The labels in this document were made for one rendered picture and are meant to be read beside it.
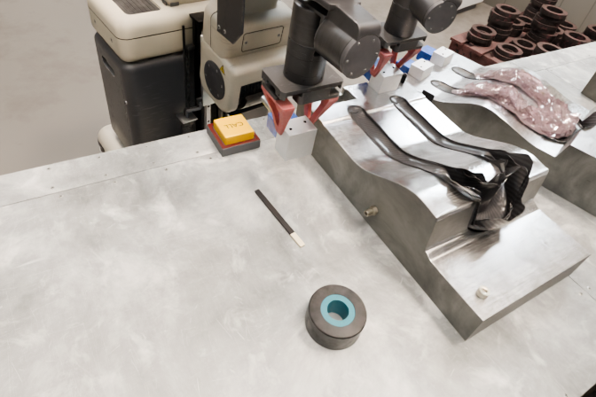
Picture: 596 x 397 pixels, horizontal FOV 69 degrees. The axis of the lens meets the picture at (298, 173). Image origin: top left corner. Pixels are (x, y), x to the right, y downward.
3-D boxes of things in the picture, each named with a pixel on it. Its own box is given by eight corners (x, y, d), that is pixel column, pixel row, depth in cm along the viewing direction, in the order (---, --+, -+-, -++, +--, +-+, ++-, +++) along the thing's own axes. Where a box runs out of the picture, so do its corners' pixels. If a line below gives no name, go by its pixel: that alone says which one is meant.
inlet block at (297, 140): (248, 112, 75) (251, 87, 72) (274, 107, 78) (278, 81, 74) (285, 162, 68) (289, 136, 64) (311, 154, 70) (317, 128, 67)
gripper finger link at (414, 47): (410, 78, 90) (427, 38, 83) (383, 85, 87) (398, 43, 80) (390, 59, 94) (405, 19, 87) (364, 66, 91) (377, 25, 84)
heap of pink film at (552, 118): (445, 95, 98) (458, 64, 93) (478, 71, 109) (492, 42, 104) (557, 155, 88) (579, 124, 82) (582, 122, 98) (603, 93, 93)
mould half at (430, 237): (292, 132, 90) (301, 75, 81) (388, 108, 102) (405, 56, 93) (465, 341, 62) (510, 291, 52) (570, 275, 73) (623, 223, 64)
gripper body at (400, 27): (425, 43, 84) (440, 8, 79) (384, 51, 80) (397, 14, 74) (404, 26, 88) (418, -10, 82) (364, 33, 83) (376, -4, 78)
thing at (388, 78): (342, 61, 97) (348, 41, 93) (361, 58, 99) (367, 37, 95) (376, 98, 90) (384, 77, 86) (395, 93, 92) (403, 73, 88)
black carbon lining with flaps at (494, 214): (338, 116, 85) (349, 73, 78) (400, 101, 92) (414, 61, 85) (466, 249, 65) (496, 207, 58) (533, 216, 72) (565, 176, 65)
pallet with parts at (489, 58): (438, 50, 311) (459, -4, 285) (517, 25, 368) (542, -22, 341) (535, 108, 271) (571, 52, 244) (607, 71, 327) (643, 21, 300)
